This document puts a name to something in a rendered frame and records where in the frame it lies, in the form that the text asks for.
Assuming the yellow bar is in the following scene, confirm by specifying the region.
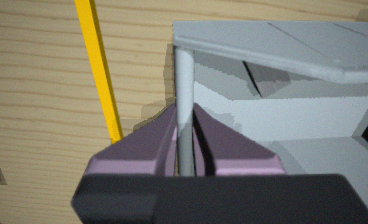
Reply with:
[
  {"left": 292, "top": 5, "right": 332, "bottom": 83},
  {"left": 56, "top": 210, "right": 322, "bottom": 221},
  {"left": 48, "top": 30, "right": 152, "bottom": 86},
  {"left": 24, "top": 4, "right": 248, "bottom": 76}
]
[{"left": 74, "top": 0, "right": 124, "bottom": 144}]

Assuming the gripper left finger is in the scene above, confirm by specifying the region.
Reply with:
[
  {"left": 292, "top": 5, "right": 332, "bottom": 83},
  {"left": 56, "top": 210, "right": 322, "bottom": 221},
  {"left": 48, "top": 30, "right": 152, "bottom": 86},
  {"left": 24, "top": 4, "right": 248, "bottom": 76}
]
[{"left": 82, "top": 103, "right": 177, "bottom": 177}]

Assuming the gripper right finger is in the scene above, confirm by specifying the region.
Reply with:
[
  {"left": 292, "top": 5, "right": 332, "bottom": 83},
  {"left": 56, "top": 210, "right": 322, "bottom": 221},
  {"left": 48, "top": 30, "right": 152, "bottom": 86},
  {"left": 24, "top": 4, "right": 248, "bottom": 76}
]
[{"left": 192, "top": 103, "right": 288, "bottom": 176}]

